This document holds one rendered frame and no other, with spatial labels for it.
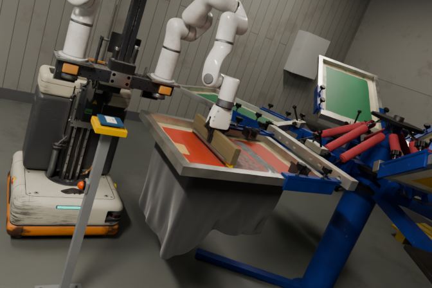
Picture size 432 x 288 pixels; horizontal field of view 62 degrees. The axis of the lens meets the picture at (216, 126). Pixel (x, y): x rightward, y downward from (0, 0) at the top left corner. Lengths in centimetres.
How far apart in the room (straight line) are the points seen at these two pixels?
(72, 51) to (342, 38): 523
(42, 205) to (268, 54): 406
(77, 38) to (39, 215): 106
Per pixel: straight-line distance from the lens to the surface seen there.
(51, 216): 230
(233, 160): 146
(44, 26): 441
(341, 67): 358
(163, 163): 164
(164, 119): 179
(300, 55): 560
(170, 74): 184
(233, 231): 166
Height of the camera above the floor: 147
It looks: 14 degrees down
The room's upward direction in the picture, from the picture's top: 20 degrees clockwise
